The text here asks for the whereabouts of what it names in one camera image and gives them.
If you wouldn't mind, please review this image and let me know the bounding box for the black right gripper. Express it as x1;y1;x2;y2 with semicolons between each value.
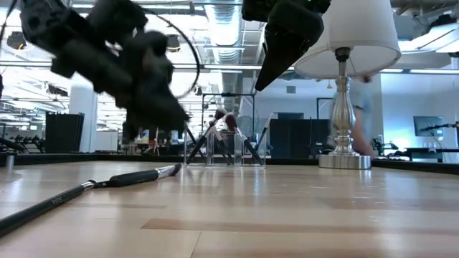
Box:
242;0;331;90

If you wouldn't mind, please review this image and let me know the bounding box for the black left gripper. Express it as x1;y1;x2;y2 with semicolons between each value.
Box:
118;31;190;139

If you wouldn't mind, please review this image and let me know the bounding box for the dark-bristle powder brush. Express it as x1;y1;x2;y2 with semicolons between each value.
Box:
185;107;228;166

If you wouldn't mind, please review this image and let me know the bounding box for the flat-head black makeup brush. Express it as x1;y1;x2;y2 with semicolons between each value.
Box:
106;163;183;188

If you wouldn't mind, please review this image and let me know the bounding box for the large brown-bristle powder brush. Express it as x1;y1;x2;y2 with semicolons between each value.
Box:
222;112;265;166

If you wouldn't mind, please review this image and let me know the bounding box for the small black makeup brush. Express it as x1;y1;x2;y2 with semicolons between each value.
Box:
211;125;233;166

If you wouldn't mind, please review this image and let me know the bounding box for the long black printed-handle brush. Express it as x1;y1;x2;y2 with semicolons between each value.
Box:
0;180;97;238

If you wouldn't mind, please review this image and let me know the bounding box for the black ceiling device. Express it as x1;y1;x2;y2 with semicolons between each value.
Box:
6;31;27;50
166;34;181;53

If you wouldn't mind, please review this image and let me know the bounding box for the silver table lamp white shade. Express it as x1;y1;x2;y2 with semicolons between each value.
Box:
293;0;402;170

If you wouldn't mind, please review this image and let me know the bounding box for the clear acrylic brush organizer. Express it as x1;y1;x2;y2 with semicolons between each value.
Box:
183;130;268;168

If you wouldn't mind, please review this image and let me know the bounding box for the black partition panel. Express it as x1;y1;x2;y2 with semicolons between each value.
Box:
269;118;333;159

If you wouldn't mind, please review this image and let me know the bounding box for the black cabinet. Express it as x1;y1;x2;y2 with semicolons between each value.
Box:
44;112;85;154

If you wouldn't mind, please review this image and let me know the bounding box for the person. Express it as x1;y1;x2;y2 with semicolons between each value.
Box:
331;73;377;158

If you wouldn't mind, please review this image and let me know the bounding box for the black desk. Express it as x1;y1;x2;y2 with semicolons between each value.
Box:
404;146;459;163

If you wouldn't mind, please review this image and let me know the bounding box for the silver ventilation duct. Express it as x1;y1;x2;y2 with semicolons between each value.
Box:
207;0;245;118

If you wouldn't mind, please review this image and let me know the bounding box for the black metal frame stand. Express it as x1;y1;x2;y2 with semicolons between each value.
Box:
315;97;336;151
200;92;257;137

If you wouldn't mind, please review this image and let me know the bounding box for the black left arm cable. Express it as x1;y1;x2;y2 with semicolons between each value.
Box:
141;9;202;100

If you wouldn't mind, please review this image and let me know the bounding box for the wall-mounted monitor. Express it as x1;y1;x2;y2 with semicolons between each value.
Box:
412;115;445;138

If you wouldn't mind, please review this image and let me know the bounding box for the thin black hanging cable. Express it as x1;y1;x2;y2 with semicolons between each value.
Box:
0;0;17;37

